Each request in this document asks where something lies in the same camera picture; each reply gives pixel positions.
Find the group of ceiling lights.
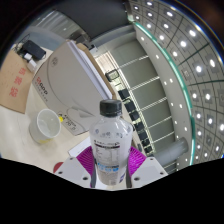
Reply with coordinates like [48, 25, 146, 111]
[129, 0, 224, 161]

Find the white paper cup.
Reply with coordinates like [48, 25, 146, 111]
[28, 108, 63, 145]

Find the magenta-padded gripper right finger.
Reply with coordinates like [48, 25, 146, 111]
[125, 146, 169, 188]

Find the black power adapter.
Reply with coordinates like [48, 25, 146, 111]
[21, 39, 47, 61]

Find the large white cardboard box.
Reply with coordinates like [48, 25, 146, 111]
[32, 39, 116, 136]

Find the row of black office chairs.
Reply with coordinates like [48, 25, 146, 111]
[104, 68, 156, 158]

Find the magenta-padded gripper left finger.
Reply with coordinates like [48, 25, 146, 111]
[54, 145, 98, 188]

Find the clear plastic water bottle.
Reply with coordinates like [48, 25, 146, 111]
[89, 98, 134, 187]

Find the brown paper envelope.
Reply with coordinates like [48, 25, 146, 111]
[0, 49, 36, 114]

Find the white paper sheet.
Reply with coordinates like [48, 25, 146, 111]
[68, 135, 92, 158]

